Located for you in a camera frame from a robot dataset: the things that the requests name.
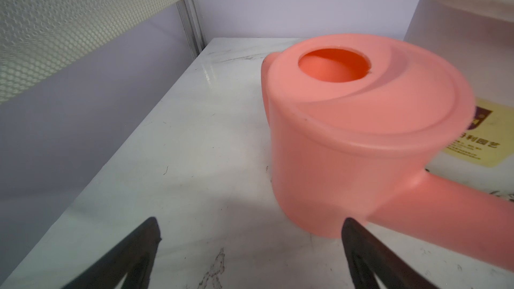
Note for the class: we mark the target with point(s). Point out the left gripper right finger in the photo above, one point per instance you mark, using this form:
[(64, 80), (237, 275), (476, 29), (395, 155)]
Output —
[(370, 261)]

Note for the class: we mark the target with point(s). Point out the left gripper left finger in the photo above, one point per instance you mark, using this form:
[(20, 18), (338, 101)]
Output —
[(129, 263)]

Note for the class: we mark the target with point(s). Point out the green potted plant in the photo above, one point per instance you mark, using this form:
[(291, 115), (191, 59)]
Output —
[(475, 36)]

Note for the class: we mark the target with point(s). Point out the white two-tier mesh shelf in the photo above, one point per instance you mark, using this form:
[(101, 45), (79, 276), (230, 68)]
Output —
[(41, 37)]

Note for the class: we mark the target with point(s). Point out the pink watering can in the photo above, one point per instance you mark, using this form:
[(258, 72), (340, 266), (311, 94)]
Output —
[(354, 120)]

